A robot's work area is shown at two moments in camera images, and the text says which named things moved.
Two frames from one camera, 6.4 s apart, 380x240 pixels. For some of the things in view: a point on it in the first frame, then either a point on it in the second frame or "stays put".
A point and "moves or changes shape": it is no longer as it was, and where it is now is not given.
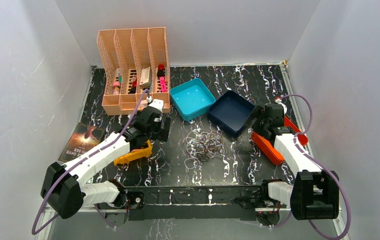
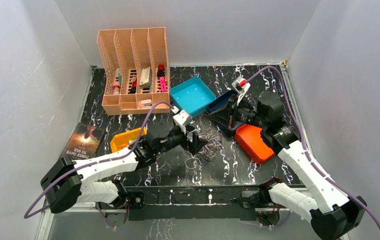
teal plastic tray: [191, 98] stays put
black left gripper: [140, 145] → [191, 139]
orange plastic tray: [268, 147] moves or changes shape
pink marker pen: [163, 84] stays put
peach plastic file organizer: [134, 60] stays put
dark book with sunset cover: [84, 137] stays put
